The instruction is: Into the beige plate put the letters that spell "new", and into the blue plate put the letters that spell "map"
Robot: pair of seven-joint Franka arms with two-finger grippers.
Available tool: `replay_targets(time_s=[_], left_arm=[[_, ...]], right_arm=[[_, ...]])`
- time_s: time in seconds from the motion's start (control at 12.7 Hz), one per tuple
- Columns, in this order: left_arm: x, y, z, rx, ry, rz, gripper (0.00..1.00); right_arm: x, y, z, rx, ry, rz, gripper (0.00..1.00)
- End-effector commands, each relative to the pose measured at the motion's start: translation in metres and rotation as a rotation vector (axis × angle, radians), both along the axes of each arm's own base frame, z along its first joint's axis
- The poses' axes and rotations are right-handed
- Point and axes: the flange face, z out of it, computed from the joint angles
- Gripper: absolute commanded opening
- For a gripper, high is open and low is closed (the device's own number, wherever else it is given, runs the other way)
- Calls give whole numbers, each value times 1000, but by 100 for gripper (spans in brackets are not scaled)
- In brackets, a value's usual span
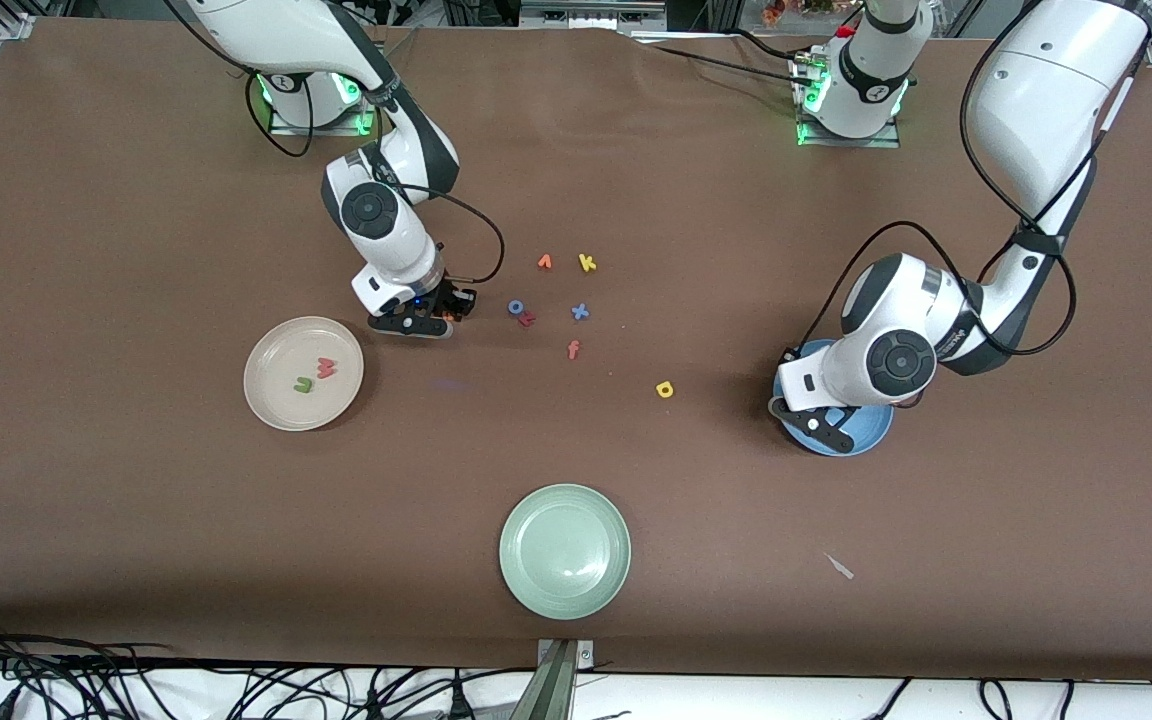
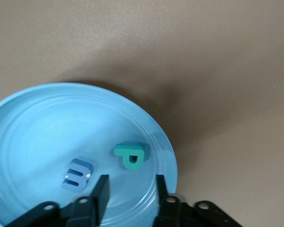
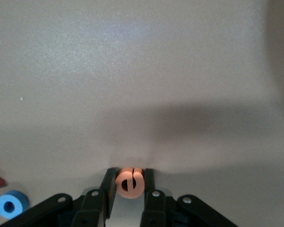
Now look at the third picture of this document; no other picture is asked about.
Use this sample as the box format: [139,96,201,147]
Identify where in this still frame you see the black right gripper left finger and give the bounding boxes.
[0,167,117,227]

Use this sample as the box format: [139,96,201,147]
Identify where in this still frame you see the blue foam letter o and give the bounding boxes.
[0,190,29,219]

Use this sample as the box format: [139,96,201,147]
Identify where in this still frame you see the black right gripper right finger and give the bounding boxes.
[140,168,239,227]

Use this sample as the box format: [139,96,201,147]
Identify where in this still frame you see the orange foam letter e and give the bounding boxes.
[115,167,145,199]

